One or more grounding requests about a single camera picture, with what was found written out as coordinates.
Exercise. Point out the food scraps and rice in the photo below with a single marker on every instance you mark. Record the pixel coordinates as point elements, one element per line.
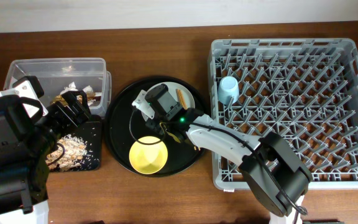
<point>73,154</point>

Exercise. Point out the clear plastic bin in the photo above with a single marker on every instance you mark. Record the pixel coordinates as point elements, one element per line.
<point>54,74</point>

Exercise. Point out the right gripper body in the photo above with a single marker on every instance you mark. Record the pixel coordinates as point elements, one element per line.
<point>161,101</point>

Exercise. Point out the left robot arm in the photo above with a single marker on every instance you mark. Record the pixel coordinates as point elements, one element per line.
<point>27,136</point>

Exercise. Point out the yellow bowl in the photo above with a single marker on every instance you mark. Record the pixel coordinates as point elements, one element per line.
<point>150,157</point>

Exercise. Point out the blue cup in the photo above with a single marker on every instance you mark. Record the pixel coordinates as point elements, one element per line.
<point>228,90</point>

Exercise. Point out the white napkin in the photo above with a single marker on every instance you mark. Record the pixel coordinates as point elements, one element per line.
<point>72,87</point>

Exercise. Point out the round black serving tray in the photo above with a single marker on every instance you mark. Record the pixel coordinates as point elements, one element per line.
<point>120,123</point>

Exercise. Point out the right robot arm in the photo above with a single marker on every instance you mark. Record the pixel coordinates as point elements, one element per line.
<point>274,173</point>

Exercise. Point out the gold snack wrapper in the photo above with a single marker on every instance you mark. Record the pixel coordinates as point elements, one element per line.
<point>92,98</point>

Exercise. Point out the grey dishwasher rack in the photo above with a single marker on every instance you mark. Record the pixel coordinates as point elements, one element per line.
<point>304,89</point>

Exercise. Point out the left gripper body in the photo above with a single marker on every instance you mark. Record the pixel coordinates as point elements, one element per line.
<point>62,119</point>

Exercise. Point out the pale grey plate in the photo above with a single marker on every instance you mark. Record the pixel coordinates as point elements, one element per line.
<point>172,86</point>

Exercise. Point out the black rectangular tray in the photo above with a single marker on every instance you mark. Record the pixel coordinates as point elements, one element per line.
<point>91,131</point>

